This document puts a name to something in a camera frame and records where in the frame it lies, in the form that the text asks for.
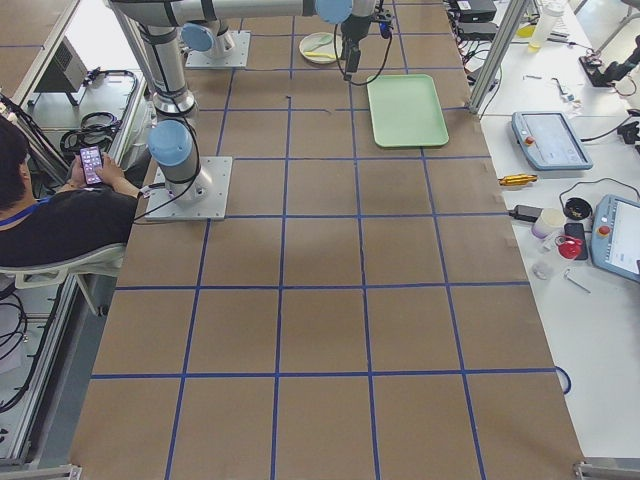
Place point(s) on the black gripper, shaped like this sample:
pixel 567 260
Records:
pixel 351 34

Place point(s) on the yellow plastic fork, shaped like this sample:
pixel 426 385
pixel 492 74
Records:
pixel 313 54

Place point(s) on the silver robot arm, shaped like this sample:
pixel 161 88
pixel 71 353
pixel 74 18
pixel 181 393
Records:
pixel 172 143
pixel 209 38

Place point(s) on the green plastic spoon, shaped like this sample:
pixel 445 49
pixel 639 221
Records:
pixel 315 41

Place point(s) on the green plastic tray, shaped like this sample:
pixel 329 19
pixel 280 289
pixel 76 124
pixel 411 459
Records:
pixel 406 112

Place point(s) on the far teach pendant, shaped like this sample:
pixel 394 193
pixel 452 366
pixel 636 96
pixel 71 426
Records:
pixel 548 141

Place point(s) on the teach pendant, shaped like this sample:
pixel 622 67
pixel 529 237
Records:
pixel 548 141
pixel 615 237

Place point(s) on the black power adapter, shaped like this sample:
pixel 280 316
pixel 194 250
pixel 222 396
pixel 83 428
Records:
pixel 525 213

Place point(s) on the white cup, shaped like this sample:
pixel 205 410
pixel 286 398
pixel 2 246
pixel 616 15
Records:
pixel 549 221

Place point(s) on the smartphone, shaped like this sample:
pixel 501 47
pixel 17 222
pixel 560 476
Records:
pixel 91 160

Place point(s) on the red round object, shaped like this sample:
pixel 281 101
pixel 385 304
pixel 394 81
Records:
pixel 568 247

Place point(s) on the seated person in black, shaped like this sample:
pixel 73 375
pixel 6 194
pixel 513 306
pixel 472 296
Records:
pixel 74 221

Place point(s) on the near teach pendant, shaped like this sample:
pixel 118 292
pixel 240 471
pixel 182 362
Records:
pixel 615 237

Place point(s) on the white office chair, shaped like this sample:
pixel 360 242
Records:
pixel 105 261

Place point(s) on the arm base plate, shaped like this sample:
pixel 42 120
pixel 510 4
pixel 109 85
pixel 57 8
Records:
pixel 206 198
pixel 237 59

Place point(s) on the aluminium frame post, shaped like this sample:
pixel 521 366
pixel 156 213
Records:
pixel 506 31

